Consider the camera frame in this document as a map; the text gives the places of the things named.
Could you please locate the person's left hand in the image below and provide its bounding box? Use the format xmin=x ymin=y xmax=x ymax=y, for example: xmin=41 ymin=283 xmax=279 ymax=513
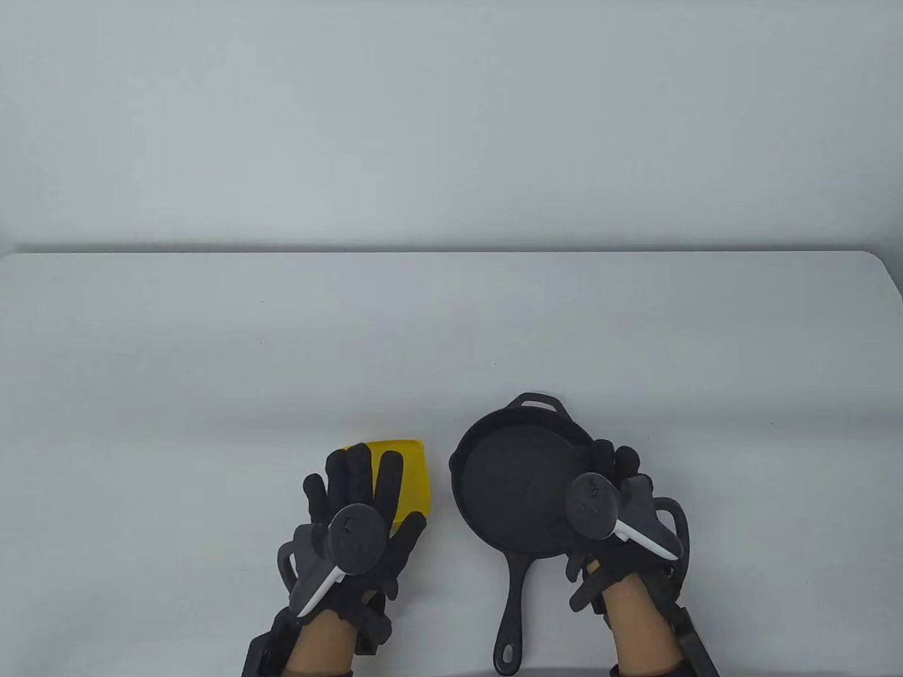
xmin=300 ymin=443 xmax=428 ymax=623

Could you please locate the person's right hand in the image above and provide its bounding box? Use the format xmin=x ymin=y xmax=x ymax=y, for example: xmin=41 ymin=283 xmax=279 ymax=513
xmin=564 ymin=439 xmax=691 ymax=621

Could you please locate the yellow plastic lid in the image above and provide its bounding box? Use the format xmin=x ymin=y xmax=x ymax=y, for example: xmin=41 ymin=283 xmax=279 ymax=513
xmin=344 ymin=439 xmax=432 ymax=514

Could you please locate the black cast iron frying pan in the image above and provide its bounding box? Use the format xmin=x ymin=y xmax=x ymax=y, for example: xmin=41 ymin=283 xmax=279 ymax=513
xmin=449 ymin=392 xmax=600 ymax=676

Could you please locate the person's left forearm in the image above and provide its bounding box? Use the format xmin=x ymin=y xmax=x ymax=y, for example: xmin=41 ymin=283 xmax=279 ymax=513
xmin=286 ymin=608 xmax=360 ymax=677

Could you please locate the person's right forearm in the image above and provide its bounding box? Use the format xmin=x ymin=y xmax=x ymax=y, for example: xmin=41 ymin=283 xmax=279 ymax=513
xmin=600 ymin=578 xmax=689 ymax=677

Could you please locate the black right glove sensor module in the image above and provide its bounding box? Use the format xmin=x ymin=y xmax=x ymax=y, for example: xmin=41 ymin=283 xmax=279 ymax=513
xmin=569 ymin=575 xmax=613 ymax=628

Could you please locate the black glove sensor module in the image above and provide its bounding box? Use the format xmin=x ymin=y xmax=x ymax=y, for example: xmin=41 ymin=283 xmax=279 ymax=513
xmin=569 ymin=575 xmax=613 ymax=628
xmin=353 ymin=596 xmax=393 ymax=658

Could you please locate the white and black left controller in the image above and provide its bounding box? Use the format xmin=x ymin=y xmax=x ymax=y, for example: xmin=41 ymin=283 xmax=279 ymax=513
xmin=277 ymin=504 xmax=389 ymax=623

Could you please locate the white and black controller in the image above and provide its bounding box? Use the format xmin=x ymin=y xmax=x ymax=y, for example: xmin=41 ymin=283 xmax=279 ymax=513
xmin=566 ymin=471 xmax=691 ymax=565
xmin=277 ymin=504 xmax=389 ymax=623

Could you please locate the white and black right controller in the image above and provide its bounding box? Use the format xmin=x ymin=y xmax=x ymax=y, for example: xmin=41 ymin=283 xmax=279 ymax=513
xmin=566 ymin=471 xmax=691 ymax=565

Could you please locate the black left glove sensor module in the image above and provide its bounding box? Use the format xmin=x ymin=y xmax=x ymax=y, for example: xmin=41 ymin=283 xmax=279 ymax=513
xmin=353 ymin=596 xmax=393 ymax=658

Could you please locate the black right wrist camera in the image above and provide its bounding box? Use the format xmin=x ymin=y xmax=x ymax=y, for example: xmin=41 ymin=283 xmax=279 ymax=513
xmin=656 ymin=564 xmax=722 ymax=677

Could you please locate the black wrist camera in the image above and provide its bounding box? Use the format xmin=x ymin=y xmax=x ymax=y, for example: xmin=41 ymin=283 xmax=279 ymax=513
xmin=656 ymin=564 xmax=722 ymax=677
xmin=242 ymin=610 xmax=301 ymax=677

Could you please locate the black right wrist strap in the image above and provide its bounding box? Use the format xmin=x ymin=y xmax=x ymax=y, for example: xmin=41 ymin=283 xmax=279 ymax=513
xmin=612 ymin=659 xmax=686 ymax=677

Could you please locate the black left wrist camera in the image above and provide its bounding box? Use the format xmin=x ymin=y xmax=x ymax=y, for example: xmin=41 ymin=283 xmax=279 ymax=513
xmin=242 ymin=610 xmax=301 ymax=677

